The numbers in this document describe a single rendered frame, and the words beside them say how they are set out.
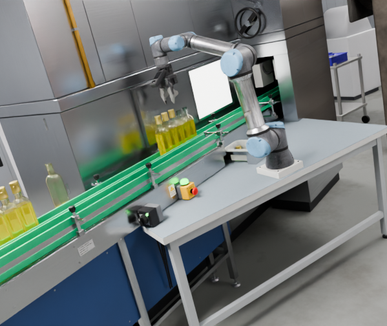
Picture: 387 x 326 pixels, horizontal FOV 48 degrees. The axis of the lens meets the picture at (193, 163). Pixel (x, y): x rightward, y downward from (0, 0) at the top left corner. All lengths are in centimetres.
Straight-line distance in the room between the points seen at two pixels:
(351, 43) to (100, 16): 475
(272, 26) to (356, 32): 371
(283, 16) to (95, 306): 218
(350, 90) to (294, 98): 357
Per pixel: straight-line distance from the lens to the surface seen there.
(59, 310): 189
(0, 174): 512
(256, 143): 211
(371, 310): 253
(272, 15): 314
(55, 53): 216
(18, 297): 176
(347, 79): 669
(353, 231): 282
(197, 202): 216
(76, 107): 219
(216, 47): 228
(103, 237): 192
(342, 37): 662
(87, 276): 194
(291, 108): 321
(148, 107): 246
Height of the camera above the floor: 159
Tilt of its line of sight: 18 degrees down
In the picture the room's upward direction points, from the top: 14 degrees counter-clockwise
